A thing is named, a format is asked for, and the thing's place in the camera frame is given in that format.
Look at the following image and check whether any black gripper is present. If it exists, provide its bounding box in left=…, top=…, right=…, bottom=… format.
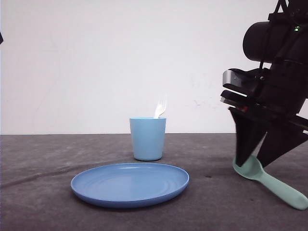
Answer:
left=221, top=60, right=308, bottom=167

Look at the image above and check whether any mint green plastic spoon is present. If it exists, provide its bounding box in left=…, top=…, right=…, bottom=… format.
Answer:
left=232, top=155, right=308, bottom=210

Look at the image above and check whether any white plastic fork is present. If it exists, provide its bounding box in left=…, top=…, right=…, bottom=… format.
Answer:
left=154, top=96, right=167, bottom=118

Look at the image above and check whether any light blue plastic cup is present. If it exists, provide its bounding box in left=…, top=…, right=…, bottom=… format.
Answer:
left=129, top=117, right=166, bottom=161

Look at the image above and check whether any blue plastic plate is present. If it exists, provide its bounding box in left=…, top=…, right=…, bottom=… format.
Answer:
left=70, top=163, right=190, bottom=209

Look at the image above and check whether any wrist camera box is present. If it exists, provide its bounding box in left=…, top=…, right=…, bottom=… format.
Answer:
left=222, top=68, right=258, bottom=95

